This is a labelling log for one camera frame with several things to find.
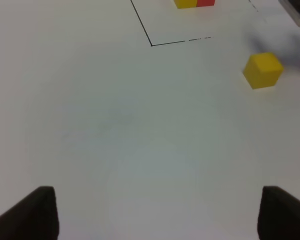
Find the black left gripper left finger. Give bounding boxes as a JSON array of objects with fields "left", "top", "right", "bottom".
[{"left": 0, "top": 186, "right": 60, "bottom": 240}]

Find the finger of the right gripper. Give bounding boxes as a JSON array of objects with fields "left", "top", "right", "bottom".
[{"left": 278, "top": 0, "right": 300, "bottom": 27}]

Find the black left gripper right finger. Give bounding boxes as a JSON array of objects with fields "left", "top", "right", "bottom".
[{"left": 257, "top": 186, "right": 300, "bottom": 240}]

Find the red template block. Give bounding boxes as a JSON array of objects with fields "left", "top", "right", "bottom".
[{"left": 196, "top": 0, "right": 215, "bottom": 7}]

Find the yellow template block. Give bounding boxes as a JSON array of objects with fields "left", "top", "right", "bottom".
[{"left": 174, "top": 0, "right": 198, "bottom": 9}]

